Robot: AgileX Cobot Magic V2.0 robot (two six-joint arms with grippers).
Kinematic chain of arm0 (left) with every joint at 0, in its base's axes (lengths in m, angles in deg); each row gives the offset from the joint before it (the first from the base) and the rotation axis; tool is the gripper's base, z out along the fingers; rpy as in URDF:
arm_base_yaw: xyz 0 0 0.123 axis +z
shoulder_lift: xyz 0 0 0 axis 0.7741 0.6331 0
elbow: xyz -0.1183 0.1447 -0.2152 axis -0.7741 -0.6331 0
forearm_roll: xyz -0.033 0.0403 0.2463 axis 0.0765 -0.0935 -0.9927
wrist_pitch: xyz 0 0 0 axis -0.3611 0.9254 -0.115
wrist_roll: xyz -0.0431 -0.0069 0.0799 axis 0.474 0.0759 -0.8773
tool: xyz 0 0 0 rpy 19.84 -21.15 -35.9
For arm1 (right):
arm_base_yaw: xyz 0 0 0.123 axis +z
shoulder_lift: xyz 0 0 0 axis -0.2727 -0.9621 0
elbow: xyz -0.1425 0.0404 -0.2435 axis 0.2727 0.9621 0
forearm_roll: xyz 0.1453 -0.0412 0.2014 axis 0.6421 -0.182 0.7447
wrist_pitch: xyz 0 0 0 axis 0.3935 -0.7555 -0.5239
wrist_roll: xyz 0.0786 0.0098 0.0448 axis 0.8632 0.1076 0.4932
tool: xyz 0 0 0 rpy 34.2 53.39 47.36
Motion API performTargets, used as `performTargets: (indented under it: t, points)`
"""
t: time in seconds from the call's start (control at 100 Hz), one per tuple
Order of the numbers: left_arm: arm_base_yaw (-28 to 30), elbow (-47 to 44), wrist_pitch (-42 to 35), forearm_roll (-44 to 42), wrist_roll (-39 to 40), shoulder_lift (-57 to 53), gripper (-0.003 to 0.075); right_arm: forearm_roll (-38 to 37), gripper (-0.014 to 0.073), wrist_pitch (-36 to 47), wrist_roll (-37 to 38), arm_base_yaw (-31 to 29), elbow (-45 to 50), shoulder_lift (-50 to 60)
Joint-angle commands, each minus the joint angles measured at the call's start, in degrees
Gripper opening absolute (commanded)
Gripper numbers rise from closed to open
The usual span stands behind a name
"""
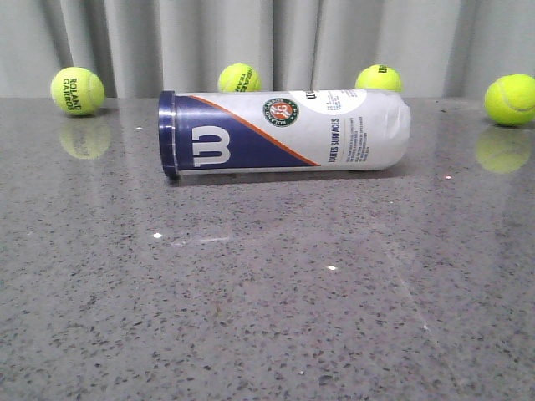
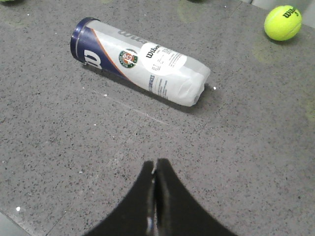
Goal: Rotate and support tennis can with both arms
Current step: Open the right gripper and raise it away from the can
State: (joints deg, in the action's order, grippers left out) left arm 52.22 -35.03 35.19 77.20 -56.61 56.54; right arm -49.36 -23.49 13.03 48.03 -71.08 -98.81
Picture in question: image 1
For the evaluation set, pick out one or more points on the Roland Garros tennis ball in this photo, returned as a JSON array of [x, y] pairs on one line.
[[77, 91]]

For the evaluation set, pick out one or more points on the grey pleated curtain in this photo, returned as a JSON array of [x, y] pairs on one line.
[[138, 48]]

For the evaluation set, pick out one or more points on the plain yellow tennis ball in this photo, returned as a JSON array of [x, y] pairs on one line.
[[509, 100]]

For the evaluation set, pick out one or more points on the white blue tennis ball can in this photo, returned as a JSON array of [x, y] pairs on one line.
[[336, 129]]

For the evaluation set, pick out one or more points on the Wilson tennis ball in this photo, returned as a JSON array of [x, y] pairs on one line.
[[379, 76]]

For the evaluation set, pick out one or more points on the Head Team tennis ball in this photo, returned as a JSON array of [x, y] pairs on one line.
[[239, 77]]

